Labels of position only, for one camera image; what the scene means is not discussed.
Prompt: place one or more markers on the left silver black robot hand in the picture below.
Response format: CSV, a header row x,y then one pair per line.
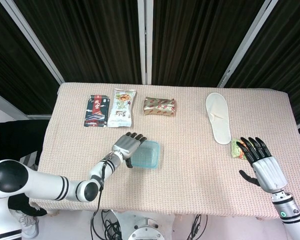
x,y
125,146

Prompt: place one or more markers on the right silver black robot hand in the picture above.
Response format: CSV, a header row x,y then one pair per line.
x,y
267,172

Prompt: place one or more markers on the blue rimmed clear lunchbox lid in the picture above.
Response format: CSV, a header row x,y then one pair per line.
x,y
147,155

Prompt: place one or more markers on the clear plastic lunchbox base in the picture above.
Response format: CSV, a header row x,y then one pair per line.
x,y
145,168

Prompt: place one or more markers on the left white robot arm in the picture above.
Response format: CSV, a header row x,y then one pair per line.
x,y
45,186

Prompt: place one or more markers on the grey round robot base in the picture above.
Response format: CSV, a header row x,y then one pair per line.
x,y
146,230

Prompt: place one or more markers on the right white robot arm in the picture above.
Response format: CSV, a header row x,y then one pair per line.
x,y
290,212

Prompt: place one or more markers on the dark blue red snack packet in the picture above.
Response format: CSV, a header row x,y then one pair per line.
x,y
96,110

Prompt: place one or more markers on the white snack bag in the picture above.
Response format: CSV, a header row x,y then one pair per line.
x,y
121,110

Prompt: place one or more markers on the green snack packet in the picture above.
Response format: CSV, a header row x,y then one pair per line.
x,y
236,151

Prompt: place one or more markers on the gold red-print snack package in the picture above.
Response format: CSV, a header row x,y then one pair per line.
x,y
160,106

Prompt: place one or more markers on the pink waffle tablecloth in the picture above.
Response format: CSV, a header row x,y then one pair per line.
x,y
190,175

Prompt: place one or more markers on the white disposable slipper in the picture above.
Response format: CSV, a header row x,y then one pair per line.
x,y
218,117

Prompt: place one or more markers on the person in black clothes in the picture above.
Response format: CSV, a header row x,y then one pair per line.
x,y
17,140

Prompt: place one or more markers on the dark pleated curtain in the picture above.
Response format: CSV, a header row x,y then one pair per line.
x,y
95,37

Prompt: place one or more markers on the white sneaker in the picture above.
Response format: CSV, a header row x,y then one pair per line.
x,y
28,222

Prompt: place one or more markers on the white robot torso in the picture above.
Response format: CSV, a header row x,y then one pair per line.
x,y
2,220

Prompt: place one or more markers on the white upright frame post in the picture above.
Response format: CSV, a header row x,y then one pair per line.
x,y
145,37

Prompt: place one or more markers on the white slanted frame post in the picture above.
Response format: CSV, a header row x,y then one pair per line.
x,y
32,37
245,45

